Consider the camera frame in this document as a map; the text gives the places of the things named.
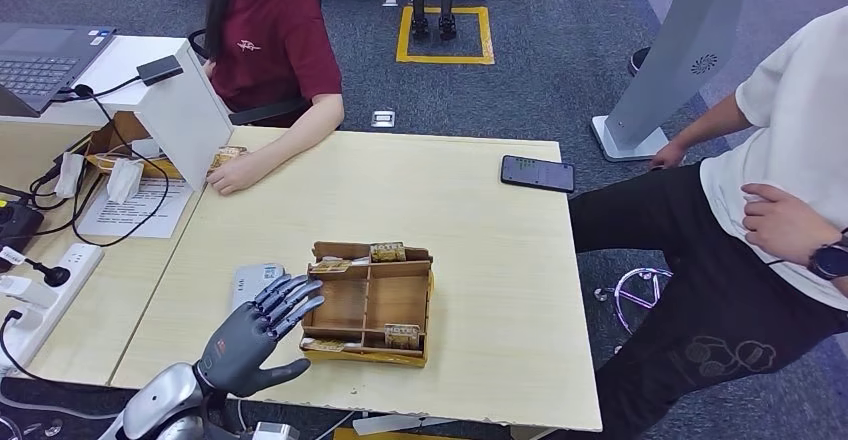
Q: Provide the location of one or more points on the white desk riser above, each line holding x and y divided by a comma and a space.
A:
179, 116

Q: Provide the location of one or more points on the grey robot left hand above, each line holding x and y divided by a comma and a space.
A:
242, 351

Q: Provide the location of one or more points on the white plug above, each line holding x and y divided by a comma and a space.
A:
13, 286

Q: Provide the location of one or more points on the white kiosk stand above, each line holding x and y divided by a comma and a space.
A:
689, 39

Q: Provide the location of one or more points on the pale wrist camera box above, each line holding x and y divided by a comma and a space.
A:
275, 432

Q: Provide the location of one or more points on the brown cardboard box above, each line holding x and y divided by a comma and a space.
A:
116, 131

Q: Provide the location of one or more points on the printed paper sheet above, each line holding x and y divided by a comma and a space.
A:
132, 210

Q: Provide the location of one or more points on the chrome chair base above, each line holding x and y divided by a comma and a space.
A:
619, 294

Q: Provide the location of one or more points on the person's left hand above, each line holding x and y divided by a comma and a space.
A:
785, 225
235, 173

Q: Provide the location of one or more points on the white power strip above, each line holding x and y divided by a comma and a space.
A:
40, 318

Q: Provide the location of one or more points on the black humanoid robot legs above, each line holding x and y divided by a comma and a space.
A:
419, 0

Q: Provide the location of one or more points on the black wristwatch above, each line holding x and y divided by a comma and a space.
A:
828, 261

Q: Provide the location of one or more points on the person's right forearm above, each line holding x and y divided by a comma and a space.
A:
715, 126

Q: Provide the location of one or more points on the black plug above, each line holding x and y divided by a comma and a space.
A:
54, 276

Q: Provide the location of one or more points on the person's left forearm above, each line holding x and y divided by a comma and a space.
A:
298, 139

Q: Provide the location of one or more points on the person's right hand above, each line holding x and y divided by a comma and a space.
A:
669, 157

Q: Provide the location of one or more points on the black office chair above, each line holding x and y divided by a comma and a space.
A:
265, 112

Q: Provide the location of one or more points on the stack of MOTEL cards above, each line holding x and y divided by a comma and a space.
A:
228, 157

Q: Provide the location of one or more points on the person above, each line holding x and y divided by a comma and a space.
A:
782, 126
272, 46

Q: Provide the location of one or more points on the dark grey laptop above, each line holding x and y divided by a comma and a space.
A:
40, 59

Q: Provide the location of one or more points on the black adapter hub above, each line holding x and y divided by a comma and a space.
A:
159, 70

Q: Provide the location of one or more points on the metal floor socket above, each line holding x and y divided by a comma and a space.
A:
383, 119

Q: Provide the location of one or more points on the black desk device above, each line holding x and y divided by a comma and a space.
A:
16, 225

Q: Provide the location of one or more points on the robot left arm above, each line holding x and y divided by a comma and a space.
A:
159, 400

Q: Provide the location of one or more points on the white paper packet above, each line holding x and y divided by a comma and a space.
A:
124, 180
68, 174

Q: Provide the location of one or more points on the wooden compartment box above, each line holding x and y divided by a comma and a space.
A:
391, 304

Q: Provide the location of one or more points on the black smartphone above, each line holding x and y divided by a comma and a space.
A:
536, 174

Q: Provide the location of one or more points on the yellow tape square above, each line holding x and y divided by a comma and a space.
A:
404, 33

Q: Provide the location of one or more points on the grey card reader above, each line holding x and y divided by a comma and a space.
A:
252, 281

